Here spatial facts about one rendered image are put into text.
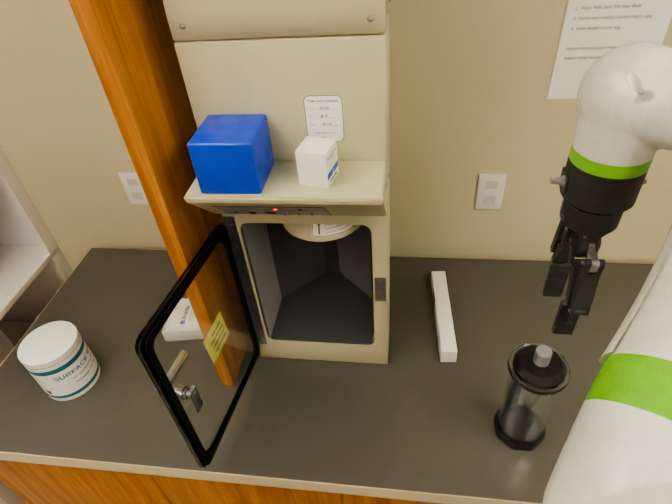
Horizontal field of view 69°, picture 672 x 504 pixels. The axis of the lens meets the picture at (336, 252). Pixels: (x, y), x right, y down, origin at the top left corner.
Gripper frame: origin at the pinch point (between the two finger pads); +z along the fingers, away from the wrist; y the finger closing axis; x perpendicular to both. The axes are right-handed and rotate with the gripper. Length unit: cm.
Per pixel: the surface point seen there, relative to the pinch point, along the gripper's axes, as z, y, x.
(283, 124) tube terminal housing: -24, -14, -45
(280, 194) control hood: -17.4, -3.5, -44.6
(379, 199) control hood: -17.2, -2.9, -29.1
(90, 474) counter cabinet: 54, 14, -99
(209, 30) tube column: -39, -14, -54
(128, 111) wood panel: -31, -5, -66
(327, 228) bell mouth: -0.6, -16.4, -40.5
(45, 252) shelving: 41, -51, -146
